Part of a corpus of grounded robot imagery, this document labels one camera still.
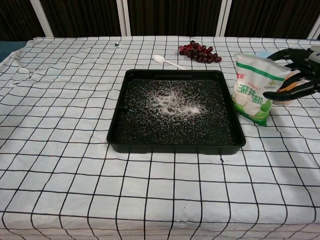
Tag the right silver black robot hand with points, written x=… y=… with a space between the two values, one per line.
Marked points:
x=310 y=72

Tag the white green wrapper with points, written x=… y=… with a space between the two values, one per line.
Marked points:
x=255 y=85

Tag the white salt powder pile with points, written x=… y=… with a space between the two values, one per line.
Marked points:
x=172 y=102

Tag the black square tray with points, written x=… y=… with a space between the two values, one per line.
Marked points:
x=175 y=147

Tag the orange jelly cup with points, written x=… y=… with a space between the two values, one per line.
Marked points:
x=293 y=86

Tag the light blue cube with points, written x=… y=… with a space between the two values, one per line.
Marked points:
x=262 y=54

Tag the red grape bunch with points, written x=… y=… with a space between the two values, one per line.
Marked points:
x=200 y=53

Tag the white plastic spoon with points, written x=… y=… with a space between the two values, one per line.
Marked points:
x=158 y=58

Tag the white black checkered tablecloth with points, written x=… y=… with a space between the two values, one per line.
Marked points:
x=75 y=175

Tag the white screen frame post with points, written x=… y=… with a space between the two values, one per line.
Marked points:
x=222 y=20
x=313 y=25
x=46 y=22
x=124 y=20

